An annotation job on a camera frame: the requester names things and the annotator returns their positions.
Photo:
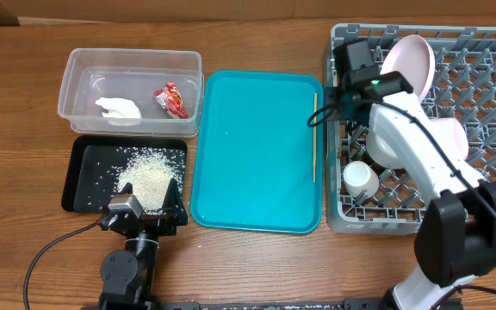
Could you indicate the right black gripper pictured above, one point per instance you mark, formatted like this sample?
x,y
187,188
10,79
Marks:
x,y
334,113

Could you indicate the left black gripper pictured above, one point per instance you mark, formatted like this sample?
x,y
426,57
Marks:
x,y
176,213

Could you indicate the pile of rice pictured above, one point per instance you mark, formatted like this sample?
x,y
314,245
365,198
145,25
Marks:
x,y
106,169

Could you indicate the wooden chopstick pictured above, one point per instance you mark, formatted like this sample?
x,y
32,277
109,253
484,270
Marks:
x,y
315,98

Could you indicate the grey bowl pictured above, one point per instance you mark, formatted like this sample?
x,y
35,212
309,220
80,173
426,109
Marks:
x,y
380,151

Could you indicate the white cup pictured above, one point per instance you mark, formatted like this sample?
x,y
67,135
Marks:
x,y
360,178

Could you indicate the large white plate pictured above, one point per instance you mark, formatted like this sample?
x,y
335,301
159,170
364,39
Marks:
x,y
414,59

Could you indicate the white napkin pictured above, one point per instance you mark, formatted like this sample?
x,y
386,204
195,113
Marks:
x,y
119,111

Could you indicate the red snack wrapper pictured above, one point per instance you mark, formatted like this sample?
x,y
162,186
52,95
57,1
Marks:
x,y
170,99

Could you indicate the small pink bowl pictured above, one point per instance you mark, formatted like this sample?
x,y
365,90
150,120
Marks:
x,y
451,134

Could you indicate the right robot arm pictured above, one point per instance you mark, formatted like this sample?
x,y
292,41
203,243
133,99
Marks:
x,y
457,238

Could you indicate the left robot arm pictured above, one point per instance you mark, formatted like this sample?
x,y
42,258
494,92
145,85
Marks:
x,y
127,274

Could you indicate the grey dishwasher rack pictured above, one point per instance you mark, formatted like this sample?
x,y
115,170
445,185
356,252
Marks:
x,y
464,87

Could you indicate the black tray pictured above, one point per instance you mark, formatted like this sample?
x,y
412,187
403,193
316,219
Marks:
x,y
77,155

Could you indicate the teal serving tray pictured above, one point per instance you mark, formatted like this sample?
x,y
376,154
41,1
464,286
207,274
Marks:
x,y
254,158

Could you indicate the clear plastic bin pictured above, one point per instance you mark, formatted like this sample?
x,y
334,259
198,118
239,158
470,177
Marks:
x,y
134,74

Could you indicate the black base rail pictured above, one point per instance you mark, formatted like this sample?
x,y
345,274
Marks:
x,y
346,304

